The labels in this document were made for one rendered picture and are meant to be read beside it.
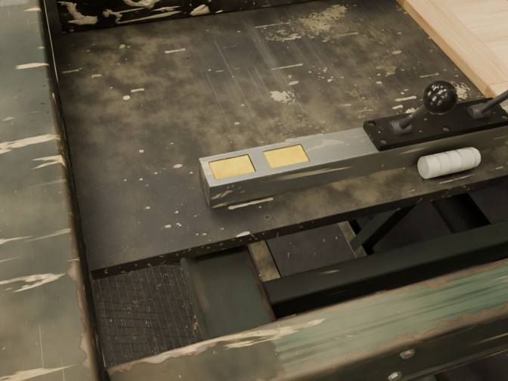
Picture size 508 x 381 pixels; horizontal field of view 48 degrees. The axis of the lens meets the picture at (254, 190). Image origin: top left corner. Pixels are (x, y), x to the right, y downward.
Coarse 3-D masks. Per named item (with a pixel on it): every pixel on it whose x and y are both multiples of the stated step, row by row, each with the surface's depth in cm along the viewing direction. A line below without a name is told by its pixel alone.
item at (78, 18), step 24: (72, 0) 89; (96, 0) 91; (120, 0) 92; (144, 0) 93; (168, 0) 94; (192, 0) 96; (216, 0) 97; (240, 0) 99; (264, 0) 100; (288, 0) 102; (312, 0) 103; (72, 24) 92; (96, 24) 93; (120, 24) 95
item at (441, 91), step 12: (432, 84) 63; (444, 84) 63; (432, 96) 63; (444, 96) 62; (456, 96) 63; (420, 108) 67; (432, 108) 63; (444, 108) 63; (396, 120) 73; (408, 120) 70; (396, 132) 73
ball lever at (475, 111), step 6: (498, 96) 72; (504, 96) 71; (492, 102) 73; (498, 102) 72; (468, 108) 77; (474, 108) 76; (480, 108) 76; (486, 108) 74; (474, 114) 76; (480, 114) 76; (486, 114) 76
